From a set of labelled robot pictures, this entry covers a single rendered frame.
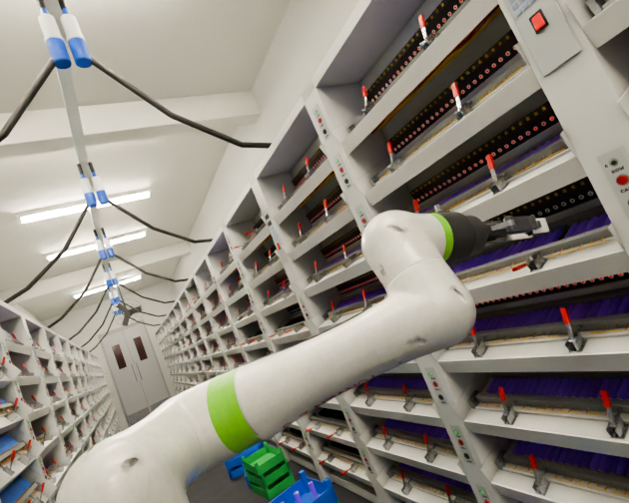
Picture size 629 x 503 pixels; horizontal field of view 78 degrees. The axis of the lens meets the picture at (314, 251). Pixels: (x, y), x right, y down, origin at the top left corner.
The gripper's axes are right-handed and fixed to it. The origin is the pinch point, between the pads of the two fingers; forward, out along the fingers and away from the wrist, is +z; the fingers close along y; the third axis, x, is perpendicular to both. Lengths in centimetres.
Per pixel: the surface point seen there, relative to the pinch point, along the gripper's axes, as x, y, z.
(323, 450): 80, 186, 25
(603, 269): 11.3, -7.4, 6.8
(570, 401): 40.2, 16.1, 18.8
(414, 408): 45, 73, 15
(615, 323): 22.6, -1.6, 15.2
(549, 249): 4.4, 2.7, 9.3
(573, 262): 8.7, -3.3, 5.5
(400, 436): 60, 97, 23
